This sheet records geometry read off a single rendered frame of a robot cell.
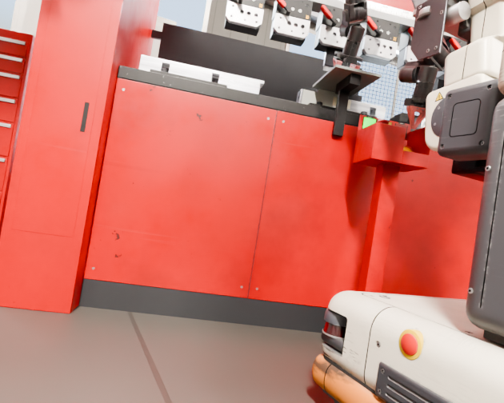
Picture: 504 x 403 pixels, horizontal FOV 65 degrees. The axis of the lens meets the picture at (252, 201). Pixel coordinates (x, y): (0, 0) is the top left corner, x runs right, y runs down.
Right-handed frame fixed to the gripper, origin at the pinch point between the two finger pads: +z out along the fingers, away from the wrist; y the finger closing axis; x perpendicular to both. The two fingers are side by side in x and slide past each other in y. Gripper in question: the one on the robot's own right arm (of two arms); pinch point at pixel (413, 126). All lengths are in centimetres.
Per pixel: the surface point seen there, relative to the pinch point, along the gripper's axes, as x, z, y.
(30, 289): 118, 72, -9
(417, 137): -4.3, 3.2, 3.7
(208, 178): 66, 32, 14
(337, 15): 23, -40, 46
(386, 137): 11.2, 4.9, -6.1
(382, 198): 7.6, 25.3, -6.3
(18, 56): 149, 0, 46
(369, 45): 7, -31, 44
